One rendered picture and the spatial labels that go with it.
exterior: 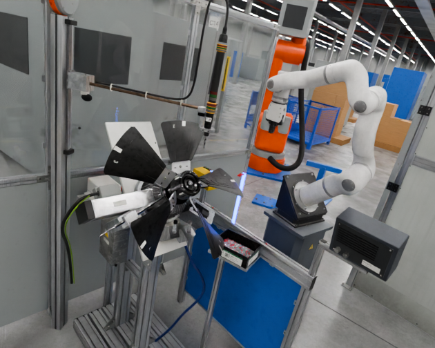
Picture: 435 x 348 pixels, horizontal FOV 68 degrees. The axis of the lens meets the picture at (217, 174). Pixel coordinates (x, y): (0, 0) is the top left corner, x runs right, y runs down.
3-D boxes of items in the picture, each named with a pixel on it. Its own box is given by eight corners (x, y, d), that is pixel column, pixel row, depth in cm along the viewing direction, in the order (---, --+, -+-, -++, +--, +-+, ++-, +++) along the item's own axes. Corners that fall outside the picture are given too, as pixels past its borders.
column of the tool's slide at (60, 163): (51, 327, 202) (50, 12, 137) (59, 318, 209) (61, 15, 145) (59, 330, 201) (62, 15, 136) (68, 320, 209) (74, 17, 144)
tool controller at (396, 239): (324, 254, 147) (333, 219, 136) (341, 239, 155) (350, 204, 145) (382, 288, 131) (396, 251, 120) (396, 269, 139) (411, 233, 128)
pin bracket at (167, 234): (158, 229, 158) (168, 226, 152) (168, 228, 162) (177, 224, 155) (160, 241, 157) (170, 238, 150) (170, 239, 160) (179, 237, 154)
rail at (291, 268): (192, 209, 215) (194, 198, 212) (197, 208, 217) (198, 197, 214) (308, 291, 158) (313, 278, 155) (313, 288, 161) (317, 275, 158)
